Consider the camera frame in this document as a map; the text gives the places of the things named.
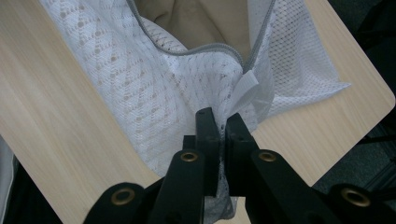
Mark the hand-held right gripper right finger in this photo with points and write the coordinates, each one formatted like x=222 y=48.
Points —
x=238 y=140

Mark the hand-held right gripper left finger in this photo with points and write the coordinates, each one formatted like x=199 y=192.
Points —
x=206 y=137

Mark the white mesh laundry bag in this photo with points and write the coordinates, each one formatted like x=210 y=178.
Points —
x=146 y=84

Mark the beige cloth garment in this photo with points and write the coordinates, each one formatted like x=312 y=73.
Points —
x=199 y=25

